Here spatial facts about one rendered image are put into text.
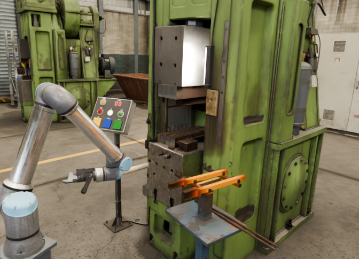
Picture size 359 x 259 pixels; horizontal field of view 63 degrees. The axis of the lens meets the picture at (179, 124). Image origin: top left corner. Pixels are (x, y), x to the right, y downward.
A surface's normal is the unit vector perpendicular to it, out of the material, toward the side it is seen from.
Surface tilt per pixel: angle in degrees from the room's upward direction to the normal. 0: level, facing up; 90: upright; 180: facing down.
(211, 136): 90
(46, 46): 89
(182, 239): 89
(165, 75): 90
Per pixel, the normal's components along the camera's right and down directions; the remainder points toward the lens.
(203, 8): -0.72, 0.14
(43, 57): 0.60, 0.19
